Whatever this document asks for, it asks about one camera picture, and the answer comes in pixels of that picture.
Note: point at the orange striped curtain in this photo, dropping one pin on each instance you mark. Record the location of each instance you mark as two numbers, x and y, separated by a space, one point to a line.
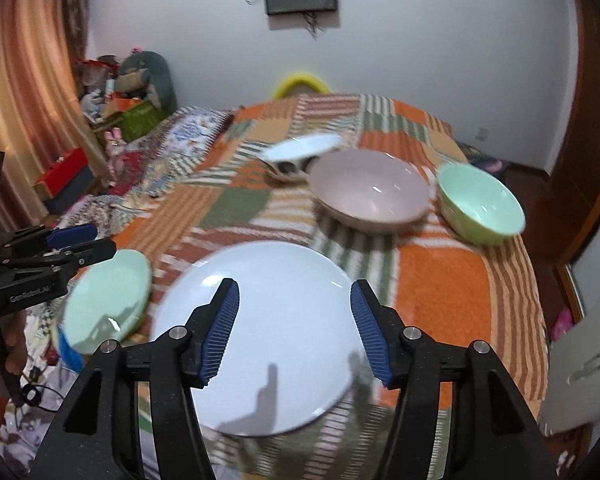
40 114

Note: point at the person's left hand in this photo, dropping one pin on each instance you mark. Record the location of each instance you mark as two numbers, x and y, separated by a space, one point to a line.
15 341

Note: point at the red gift box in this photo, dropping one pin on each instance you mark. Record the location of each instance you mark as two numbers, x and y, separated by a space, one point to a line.
51 182

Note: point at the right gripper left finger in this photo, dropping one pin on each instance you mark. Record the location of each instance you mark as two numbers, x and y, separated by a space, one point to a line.
136 398

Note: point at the pink beige bowl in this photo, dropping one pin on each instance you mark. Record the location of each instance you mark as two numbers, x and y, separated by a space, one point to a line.
370 191

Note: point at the brown wooden door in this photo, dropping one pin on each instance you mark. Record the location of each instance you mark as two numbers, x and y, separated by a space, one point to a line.
567 215

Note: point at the striped patchwork tablecloth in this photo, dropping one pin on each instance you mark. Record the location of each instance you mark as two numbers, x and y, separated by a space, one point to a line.
455 291

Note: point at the white plate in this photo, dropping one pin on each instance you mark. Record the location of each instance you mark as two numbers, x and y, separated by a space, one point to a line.
294 349

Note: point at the white bowl black dots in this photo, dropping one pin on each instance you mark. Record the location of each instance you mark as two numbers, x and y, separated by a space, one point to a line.
289 160

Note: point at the grey plush toy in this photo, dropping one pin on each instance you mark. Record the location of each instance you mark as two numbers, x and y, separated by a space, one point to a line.
147 72

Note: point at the pink rabbit figurine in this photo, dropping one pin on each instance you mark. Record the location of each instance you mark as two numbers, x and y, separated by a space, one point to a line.
115 144

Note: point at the green storage box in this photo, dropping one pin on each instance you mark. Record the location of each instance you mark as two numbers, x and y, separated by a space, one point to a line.
134 123

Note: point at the dark brown side curtain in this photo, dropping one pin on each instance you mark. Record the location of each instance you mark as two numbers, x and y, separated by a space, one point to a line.
75 14

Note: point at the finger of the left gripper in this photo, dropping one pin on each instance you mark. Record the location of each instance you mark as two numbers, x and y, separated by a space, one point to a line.
40 239
71 258

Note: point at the mint green plate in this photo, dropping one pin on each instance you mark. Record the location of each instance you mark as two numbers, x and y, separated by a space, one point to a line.
108 301

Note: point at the mint green bowl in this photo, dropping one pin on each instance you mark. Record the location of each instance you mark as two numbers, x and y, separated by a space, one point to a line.
478 206

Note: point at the patterned quilt blanket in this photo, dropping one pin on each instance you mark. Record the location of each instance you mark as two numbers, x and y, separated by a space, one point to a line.
153 163

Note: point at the white mini fridge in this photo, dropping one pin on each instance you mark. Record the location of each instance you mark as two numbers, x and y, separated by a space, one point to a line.
573 392

